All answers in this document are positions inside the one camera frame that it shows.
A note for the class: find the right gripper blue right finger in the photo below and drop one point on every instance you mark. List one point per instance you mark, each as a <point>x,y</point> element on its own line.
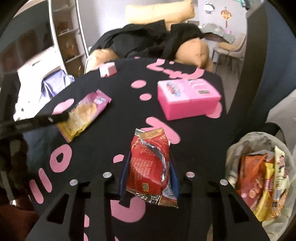
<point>174,180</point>

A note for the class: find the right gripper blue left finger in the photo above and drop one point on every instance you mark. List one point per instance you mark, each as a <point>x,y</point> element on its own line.
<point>124,175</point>

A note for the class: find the red foil snack wrapper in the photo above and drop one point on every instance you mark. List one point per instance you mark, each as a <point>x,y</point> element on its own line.
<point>150,168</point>

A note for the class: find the orange snack bag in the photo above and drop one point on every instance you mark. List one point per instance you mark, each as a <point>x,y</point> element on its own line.
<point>251,176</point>

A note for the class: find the yellow wafer snack bag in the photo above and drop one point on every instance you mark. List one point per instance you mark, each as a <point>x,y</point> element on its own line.
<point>265,201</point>

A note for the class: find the orange snack wrapper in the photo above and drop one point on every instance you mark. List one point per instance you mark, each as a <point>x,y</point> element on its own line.
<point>279,183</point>

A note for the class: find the left gloved hand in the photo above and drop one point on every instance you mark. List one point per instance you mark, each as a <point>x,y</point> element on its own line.
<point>14,169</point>

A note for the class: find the purple plastic bag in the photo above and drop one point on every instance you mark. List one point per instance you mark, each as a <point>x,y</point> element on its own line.
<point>53,84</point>

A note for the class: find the white display shelf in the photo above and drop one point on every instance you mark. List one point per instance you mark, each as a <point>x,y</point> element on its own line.
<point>68,36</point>

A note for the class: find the pink chip snack bag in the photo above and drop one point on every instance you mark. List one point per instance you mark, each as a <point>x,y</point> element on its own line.
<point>83,114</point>

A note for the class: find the pink tissue box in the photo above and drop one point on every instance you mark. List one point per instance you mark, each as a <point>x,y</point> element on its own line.
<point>182,98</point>

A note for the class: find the small pink white box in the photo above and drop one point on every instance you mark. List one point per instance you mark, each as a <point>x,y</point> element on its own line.
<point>107,69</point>

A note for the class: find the white cloth on chair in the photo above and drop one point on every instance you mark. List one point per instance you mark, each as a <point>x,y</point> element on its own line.
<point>283,115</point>

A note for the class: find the tan leather sofa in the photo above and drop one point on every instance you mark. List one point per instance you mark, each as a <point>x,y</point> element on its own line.
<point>193,52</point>

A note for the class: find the blue chair back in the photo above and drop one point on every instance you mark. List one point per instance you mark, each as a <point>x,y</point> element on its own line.
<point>268,73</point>

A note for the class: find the black clothing on sofa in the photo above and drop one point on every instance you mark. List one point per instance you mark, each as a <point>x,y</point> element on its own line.
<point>152,40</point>

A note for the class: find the dining chair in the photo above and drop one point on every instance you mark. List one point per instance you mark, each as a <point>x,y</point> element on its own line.
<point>236,50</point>

